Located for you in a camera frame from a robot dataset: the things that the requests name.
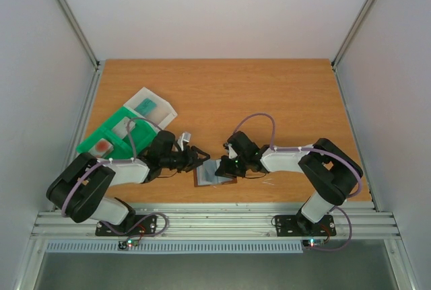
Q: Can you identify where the white patterned credit card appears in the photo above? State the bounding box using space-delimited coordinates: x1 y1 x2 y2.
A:
112 117 135 139

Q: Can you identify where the white translucent plastic bin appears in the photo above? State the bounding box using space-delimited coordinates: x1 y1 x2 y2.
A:
123 87 178 129

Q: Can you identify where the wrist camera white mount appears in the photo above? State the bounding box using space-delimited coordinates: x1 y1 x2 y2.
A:
177 132 191 151
228 144 238 159

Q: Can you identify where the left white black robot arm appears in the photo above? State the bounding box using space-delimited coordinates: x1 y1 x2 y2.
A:
46 131 210 235

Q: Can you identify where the left controller board with leds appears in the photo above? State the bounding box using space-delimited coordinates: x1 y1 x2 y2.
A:
117 240 139 251

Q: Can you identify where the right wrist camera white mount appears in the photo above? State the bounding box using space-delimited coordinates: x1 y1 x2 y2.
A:
228 144 238 159

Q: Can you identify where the controller board with leds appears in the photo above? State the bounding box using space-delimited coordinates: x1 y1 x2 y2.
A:
302 238 329 248
117 240 139 251

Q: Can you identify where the aluminium corner post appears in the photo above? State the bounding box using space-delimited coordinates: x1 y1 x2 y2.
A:
38 0 102 71
330 0 397 71

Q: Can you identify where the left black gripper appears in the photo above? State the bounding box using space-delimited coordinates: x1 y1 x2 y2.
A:
161 146 211 173

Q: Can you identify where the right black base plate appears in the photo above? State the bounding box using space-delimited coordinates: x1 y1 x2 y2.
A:
271 215 337 237

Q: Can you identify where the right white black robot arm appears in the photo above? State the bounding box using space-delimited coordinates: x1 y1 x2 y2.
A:
215 131 363 236

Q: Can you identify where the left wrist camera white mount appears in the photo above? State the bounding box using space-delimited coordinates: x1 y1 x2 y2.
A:
177 132 191 151

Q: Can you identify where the right aluminium corner post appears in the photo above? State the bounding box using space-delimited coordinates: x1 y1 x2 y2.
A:
330 0 397 71

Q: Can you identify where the aluminium frame rail front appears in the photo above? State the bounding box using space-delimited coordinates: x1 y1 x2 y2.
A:
30 202 400 240

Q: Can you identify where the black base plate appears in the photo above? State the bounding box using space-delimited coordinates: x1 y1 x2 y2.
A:
271 215 337 237
95 214 158 237

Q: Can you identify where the green plastic compartment tray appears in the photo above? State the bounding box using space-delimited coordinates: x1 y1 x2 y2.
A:
76 106 156 159

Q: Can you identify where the right controller board with leds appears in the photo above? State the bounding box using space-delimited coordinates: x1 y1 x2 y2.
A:
302 238 329 248

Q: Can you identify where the grey slotted cable duct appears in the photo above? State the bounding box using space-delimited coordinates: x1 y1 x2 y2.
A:
45 240 303 254

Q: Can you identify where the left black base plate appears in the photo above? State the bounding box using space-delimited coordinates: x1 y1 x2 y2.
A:
95 214 158 237

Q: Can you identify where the red spotted card in tray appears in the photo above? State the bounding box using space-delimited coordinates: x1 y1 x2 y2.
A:
88 138 114 158

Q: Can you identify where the teal card in bin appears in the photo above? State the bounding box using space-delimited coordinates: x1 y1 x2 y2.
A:
135 98 157 116

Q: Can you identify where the left aluminium corner post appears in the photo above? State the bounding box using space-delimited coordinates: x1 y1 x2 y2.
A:
38 0 102 71

